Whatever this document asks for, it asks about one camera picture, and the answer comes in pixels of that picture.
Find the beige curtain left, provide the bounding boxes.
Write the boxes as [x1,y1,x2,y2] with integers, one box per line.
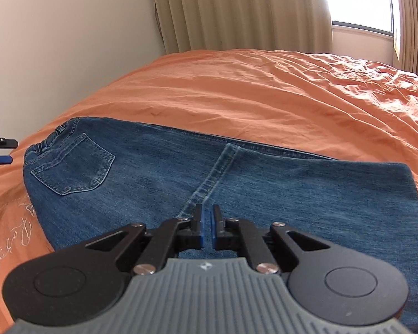
[154,0,333,53]

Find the orange bed cover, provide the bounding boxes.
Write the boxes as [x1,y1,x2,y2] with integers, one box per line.
[0,50,418,333]

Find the blue denim jeans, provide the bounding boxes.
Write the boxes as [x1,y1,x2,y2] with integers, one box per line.
[23,117,418,333]

